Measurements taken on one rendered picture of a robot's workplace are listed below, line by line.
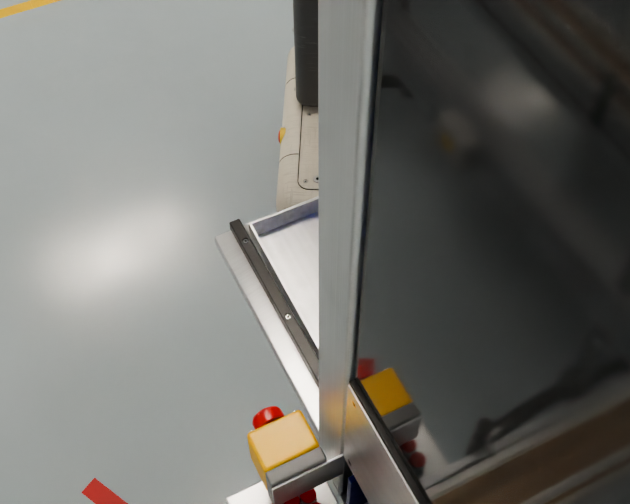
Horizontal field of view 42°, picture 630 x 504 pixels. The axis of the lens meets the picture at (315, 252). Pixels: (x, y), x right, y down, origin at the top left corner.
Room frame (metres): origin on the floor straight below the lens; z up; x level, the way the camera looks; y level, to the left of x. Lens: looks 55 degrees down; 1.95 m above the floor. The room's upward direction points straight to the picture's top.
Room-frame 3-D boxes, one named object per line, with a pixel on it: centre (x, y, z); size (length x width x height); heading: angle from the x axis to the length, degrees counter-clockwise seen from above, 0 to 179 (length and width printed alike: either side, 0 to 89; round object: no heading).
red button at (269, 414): (0.42, 0.06, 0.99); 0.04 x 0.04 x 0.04; 26
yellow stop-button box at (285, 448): (0.38, 0.04, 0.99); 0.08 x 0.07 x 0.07; 26
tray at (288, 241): (0.69, -0.09, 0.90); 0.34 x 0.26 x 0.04; 26
